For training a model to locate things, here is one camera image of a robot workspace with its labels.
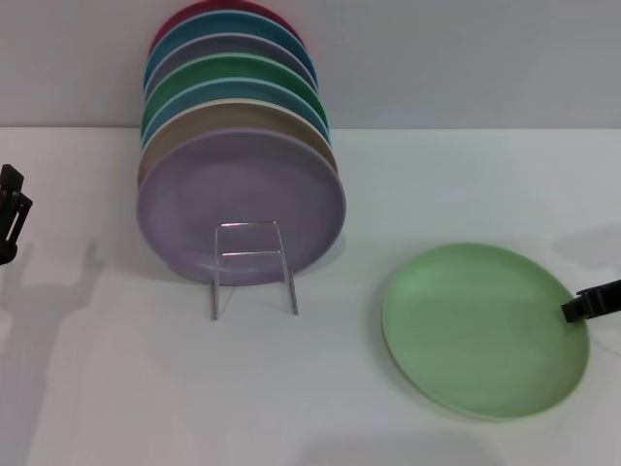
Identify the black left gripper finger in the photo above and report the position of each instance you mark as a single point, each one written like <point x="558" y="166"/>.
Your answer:
<point x="11" y="177"/>
<point x="20" y="213"/>

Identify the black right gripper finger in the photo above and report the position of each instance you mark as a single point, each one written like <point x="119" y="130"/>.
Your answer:
<point x="597" y="301"/>

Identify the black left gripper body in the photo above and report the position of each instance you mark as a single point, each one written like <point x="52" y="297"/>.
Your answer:
<point x="7" y="253"/>

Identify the light green plate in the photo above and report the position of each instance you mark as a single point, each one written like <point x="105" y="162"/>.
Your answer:
<point x="475" y="330"/>

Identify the lavender purple plate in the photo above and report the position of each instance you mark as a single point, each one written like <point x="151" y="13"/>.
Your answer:
<point x="218" y="184"/>

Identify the beige plate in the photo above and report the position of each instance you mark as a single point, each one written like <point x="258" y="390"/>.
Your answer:
<point x="228" y="116"/>

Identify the light blue plate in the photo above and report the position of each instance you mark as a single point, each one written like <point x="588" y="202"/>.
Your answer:
<point x="233" y="90"/>

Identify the dark green plate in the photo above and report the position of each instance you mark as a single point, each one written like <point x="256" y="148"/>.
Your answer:
<point x="233" y="68"/>

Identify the red plate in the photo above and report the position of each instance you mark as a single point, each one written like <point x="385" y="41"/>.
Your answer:
<point x="194" y="8"/>

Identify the grey lavender plate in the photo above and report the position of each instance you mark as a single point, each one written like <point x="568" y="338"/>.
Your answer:
<point x="233" y="48"/>

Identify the teal blue plate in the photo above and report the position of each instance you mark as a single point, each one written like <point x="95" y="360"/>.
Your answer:
<point x="228" y="26"/>

